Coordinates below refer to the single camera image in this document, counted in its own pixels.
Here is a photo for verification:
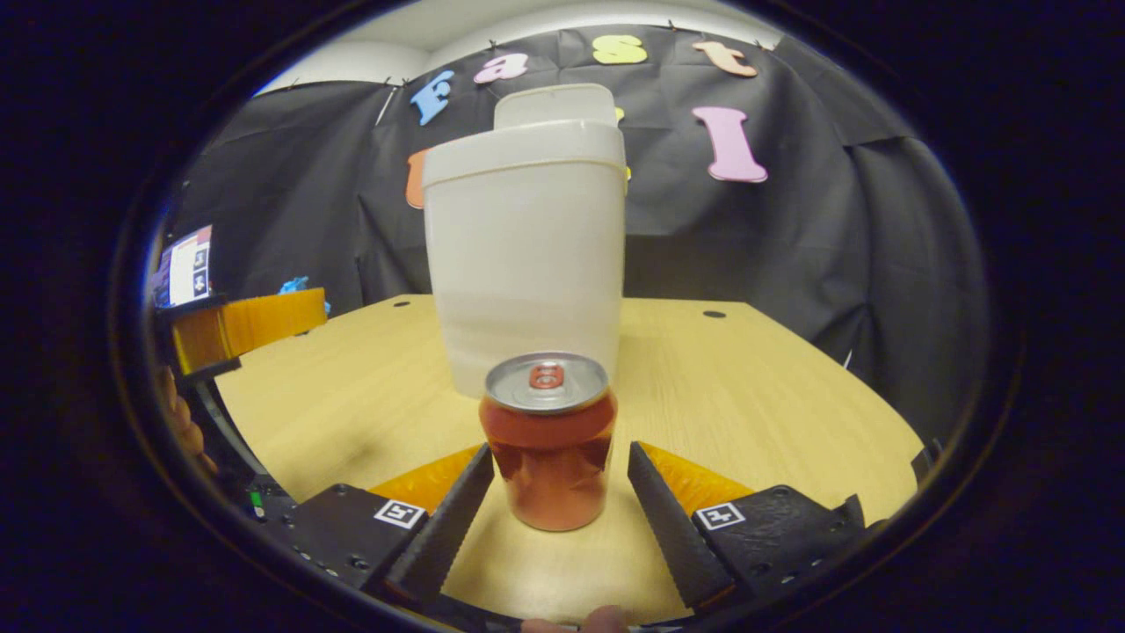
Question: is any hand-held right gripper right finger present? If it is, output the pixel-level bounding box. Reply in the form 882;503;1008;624
627;441;867;614

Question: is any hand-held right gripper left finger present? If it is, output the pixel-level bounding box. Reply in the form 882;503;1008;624
264;444;496;608

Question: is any blue paper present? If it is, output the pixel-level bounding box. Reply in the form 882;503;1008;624
279;276;332;317

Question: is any red pop can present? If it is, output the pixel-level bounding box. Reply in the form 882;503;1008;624
478;352;618;533

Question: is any white desktop garbage bin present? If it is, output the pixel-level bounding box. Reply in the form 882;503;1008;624
422;84;629;401

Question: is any wooden desktop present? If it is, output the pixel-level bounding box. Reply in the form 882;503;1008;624
215;295;925;627

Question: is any computer monitor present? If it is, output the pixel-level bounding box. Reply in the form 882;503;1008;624
149;225;214;309

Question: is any black backdrop cloth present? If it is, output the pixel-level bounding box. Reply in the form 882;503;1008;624
171;25;990;440

